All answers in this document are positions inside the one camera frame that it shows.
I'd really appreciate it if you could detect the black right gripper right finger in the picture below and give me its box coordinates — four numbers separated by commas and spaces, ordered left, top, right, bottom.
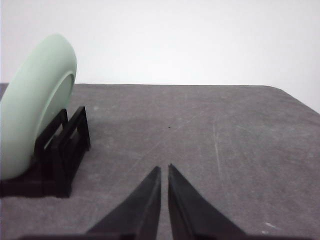
168, 164, 249, 240

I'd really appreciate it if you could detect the black plate rack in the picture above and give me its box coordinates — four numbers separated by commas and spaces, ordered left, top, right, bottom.
0, 106, 91, 199

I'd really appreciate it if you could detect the light green plate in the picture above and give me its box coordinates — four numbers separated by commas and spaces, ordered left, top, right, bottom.
0, 34, 77, 181

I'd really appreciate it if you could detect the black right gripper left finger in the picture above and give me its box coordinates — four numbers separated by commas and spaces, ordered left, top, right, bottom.
86, 166, 161, 240

